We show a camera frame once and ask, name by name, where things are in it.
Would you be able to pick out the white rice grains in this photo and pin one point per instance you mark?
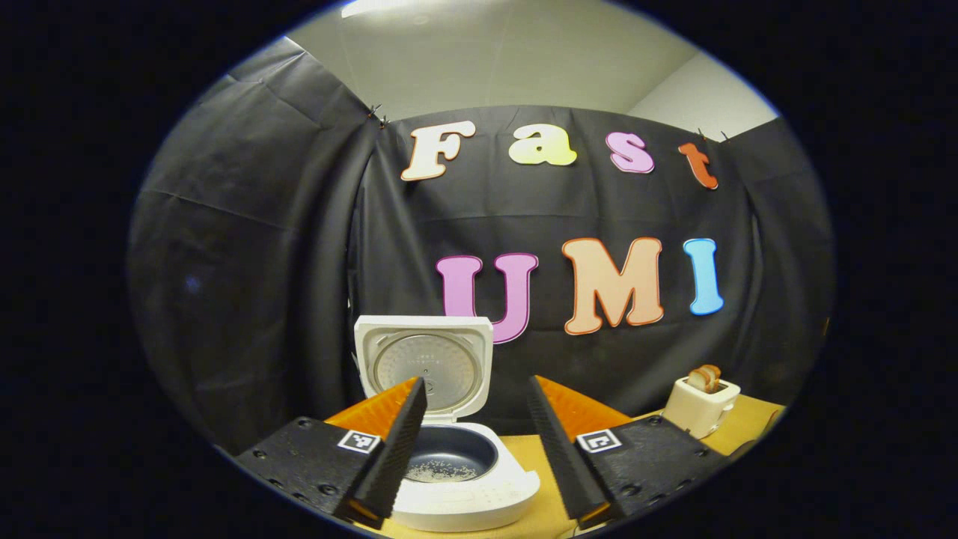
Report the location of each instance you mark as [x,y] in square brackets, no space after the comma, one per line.
[445,471]

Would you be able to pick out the white rice cooker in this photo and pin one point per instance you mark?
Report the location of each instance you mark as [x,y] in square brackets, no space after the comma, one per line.
[464,509]

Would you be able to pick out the white toaster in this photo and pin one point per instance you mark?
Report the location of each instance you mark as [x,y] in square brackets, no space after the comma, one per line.
[696,412]

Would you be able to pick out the brown bread slice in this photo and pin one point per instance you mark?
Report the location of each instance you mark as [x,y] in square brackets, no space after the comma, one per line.
[713,374]
[697,379]

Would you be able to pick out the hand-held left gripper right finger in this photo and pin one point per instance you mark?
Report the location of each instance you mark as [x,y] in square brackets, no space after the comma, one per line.
[557,457]

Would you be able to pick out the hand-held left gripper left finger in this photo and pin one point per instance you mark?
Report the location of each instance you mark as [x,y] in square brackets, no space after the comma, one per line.
[397,457]

